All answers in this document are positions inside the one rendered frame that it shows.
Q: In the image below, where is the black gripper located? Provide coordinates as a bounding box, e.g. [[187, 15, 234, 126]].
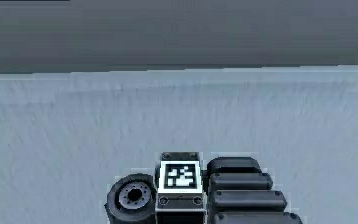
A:
[[105, 173, 159, 224]]

